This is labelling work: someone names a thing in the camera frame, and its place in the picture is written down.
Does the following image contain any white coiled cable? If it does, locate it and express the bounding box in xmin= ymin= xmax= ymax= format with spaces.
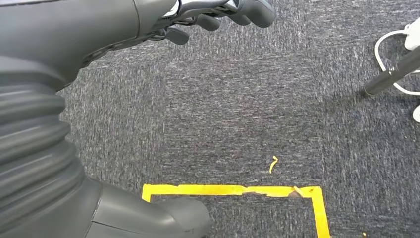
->
xmin=374 ymin=29 xmax=420 ymax=123

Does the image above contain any yellow torn tape square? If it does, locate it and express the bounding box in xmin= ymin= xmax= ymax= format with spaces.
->
xmin=142 ymin=183 xmax=331 ymax=238

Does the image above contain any stainless steel workbench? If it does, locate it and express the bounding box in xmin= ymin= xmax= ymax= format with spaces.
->
xmin=361 ymin=46 xmax=420 ymax=98

